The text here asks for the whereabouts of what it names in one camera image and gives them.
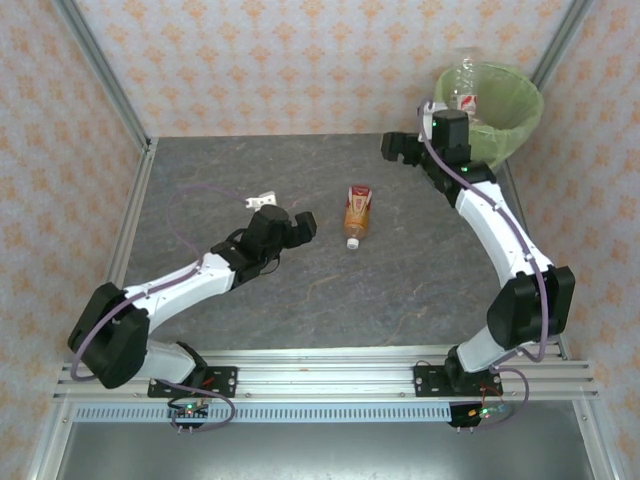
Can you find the grey metal panel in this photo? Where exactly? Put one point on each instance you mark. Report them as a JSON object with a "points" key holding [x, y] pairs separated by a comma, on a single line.
{"points": [[320, 450]]}

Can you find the small circuit board with LEDs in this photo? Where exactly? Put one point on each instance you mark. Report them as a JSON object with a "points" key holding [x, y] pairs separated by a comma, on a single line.
{"points": [[480, 412], [190, 411]]}

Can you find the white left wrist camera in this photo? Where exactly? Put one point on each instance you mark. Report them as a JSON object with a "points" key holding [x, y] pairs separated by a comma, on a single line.
{"points": [[260, 200]]}

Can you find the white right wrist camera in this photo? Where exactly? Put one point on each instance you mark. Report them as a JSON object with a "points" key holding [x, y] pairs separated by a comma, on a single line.
{"points": [[435, 107]]}

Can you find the aluminium table side rail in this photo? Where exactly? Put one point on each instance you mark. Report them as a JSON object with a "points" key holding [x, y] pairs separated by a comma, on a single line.
{"points": [[135, 200], [516, 180]]}

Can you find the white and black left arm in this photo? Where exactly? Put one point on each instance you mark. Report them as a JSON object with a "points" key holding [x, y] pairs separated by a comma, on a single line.
{"points": [[190, 287]]}

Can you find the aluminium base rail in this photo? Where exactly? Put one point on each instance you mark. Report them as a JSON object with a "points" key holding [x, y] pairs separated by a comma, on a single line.
{"points": [[325, 375]]}

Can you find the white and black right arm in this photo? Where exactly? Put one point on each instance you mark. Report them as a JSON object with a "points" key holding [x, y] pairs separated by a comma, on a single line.
{"points": [[495, 235]]}

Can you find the aluminium frame post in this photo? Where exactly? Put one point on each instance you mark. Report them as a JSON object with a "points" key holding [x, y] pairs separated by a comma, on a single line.
{"points": [[560, 42], [100, 70]]}

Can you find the brown tea bottle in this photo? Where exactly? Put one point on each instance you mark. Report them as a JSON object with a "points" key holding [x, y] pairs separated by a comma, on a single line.
{"points": [[357, 215]]}

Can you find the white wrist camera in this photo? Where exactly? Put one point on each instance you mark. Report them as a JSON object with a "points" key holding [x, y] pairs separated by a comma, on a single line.
{"points": [[260, 200], [435, 107]]}

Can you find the green-lined trash bin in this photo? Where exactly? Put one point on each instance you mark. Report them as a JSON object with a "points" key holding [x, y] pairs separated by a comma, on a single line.
{"points": [[515, 115]]}

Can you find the aluminium frame leg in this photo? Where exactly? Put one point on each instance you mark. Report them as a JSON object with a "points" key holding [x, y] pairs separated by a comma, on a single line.
{"points": [[595, 440], [47, 445]]}

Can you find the long ribbed bottle red-white label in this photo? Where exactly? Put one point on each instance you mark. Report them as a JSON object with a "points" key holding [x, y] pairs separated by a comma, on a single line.
{"points": [[467, 102]]}

